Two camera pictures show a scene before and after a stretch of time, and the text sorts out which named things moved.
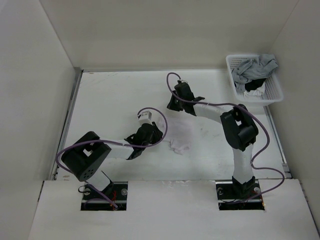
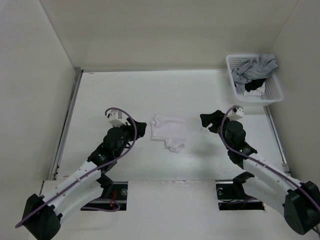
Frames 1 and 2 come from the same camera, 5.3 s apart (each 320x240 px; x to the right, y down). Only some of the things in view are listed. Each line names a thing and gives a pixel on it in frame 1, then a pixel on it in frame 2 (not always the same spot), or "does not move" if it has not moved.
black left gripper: x=158 y=134 -> x=140 y=128
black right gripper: x=171 y=105 -> x=214 y=118
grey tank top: x=259 y=68 does not move
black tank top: x=254 y=84 does not move
